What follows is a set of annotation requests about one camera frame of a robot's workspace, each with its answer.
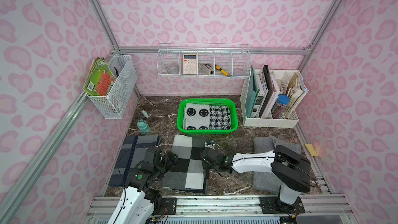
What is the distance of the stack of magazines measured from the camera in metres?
0.90

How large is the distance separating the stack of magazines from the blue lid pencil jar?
0.07 ft

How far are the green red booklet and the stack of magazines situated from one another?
98 centimetres

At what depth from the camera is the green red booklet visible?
68 centimetres

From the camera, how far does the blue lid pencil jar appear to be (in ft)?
3.02
